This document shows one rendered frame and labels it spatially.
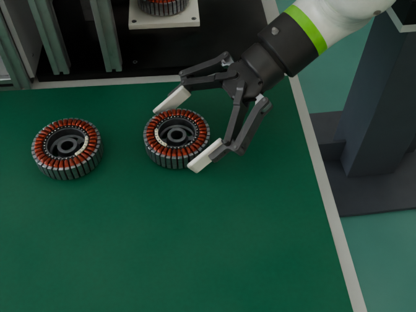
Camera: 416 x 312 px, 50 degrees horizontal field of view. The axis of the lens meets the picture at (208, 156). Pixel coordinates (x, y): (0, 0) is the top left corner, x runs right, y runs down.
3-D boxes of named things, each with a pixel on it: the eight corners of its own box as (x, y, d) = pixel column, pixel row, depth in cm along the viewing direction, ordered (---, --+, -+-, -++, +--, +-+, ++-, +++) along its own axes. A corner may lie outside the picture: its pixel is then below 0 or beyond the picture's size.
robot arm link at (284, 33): (273, -1, 71) (308, 30, 66) (294, 40, 81) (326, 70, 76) (244, 24, 72) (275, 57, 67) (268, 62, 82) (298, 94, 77)
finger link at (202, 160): (227, 143, 74) (229, 147, 73) (194, 170, 75) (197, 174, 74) (219, 137, 71) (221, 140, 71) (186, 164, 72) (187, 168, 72)
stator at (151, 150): (192, 112, 83) (191, 98, 80) (221, 155, 77) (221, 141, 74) (135, 134, 80) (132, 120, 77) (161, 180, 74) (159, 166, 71)
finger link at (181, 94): (184, 86, 78) (181, 84, 79) (153, 112, 79) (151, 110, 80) (192, 95, 81) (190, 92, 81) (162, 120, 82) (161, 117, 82)
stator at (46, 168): (24, 172, 75) (17, 158, 72) (57, 124, 81) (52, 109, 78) (85, 189, 73) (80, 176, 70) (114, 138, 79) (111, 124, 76)
